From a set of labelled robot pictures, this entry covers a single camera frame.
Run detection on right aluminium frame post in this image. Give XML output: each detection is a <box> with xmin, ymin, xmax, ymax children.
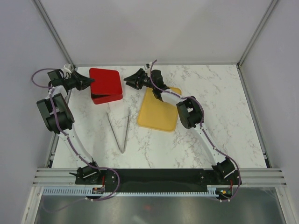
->
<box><xmin>236</xmin><ymin>0</ymin><xmax>280</xmax><ymax>69</ymax></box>

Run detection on aluminium frame post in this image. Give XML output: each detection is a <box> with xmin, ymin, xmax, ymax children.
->
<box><xmin>236</xmin><ymin>0</ymin><xmax>280</xmax><ymax>69</ymax></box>
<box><xmin>32</xmin><ymin>0</ymin><xmax>76</xmax><ymax>68</ymax></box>

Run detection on red box lid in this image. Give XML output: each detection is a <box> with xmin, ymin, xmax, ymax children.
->
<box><xmin>89</xmin><ymin>68</ymin><xmax>123</xmax><ymax>96</ymax></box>

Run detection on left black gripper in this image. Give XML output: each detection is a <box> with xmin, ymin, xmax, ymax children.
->
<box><xmin>63</xmin><ymin>71</ymin><xmax>95</xmax><ymax>92</ymax></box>

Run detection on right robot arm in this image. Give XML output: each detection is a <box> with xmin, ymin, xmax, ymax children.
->
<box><xmin>124</xmin><ymin>69</ymin><xmax>239</xmax><ymax>184</ymax></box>

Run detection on left aluminium frame post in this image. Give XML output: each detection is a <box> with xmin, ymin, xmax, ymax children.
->
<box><xmin>32</xmin><ymin>0</ymin><xmax>76</xmax><ymax>68</ymax></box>

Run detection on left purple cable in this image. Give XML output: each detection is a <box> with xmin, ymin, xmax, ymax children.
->
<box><xmin>31</xmin><ymin>68</ymin><xmax>121</xmax><ymax>214</ymax></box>

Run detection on grey slotted cable duct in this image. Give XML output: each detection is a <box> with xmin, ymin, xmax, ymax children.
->
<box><xmin>43</xmin><ymin>186</ymin><xmax>219</xmax><ymax>197</ymax></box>

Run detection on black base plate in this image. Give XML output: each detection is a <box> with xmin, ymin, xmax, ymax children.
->
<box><xmin>75</xmin><ymin>168</ymin><xmax>241</xmax><ymax>193</ymax></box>

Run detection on yellow plastic tray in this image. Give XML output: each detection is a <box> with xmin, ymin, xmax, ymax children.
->
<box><xmin>137</xmin><ymin>87</ymin><xmax>178</xmax><ymax>132</ymax></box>

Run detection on metal serving tongs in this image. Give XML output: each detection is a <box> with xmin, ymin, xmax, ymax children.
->
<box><xmin>106</xmin><ymin>106</ymin><xmax>131</xmax><ymax>154</ymax></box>

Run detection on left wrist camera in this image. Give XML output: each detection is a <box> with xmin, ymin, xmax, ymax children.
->
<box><xmin>63</xmin><ymin>63</ymin><xmax>76</xmax><ymax>74</ymax></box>

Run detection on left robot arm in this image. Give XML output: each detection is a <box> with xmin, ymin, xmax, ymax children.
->
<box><xmin>31</xmin><ymin>64</ymin><xmax>103</xmax><ymax>185</ymax></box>

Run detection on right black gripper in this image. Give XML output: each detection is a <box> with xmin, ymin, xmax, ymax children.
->
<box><xmin>123</xmin><ymin>69</ymin><xmax>155</xmax><ymax>91</ymax></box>

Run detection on red compartment box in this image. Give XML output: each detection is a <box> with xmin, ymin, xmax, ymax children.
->
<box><xmin>91</xmin><ymin>93</ymin><xmax>123</xmax><ymax>105</ymax></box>

